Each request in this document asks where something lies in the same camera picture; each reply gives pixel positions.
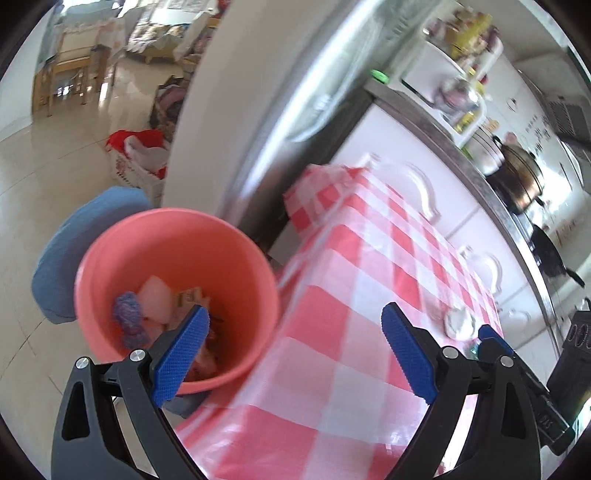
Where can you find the blue green snack wrapper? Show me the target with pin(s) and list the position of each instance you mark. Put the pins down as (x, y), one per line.
(472, 349)

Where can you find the orange plastic trash bucket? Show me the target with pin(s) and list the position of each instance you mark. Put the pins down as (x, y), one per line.
(188, 251)

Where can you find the black frying pan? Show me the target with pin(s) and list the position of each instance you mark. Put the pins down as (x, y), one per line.
(549, 259)

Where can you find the green small lid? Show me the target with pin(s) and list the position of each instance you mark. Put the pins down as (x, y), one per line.
(380, 76)

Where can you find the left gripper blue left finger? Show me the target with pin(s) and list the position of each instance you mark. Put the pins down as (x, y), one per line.
(88, 442)

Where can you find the red white basket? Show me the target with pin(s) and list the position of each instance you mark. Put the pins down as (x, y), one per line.
(139, 159)

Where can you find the wooden chair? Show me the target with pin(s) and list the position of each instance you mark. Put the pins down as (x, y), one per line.
(85, 53)

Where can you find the blue mesh cloth bundle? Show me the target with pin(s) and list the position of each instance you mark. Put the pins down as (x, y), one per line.
(127, 312)

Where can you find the blue round cushion stool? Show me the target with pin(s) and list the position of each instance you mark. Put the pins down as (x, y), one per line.
(53, 279)

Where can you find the brown steel cooking pot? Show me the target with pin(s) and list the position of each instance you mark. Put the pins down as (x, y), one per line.
(518, 180)

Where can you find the green striped white sponge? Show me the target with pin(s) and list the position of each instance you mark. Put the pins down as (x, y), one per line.
(156, 300)

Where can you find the white cloth bundle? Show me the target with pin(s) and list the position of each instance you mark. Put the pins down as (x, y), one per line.
(460, 324)

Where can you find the steel ladle bowl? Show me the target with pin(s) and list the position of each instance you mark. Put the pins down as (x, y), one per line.
(456, 95)

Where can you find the white dish rack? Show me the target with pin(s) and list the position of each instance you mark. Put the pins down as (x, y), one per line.
(447, 74)

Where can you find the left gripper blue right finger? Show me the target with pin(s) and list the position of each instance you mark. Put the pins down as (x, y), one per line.
(502, 442)

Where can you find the white kitchen cabinets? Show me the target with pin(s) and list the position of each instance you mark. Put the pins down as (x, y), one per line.
(403, 161)

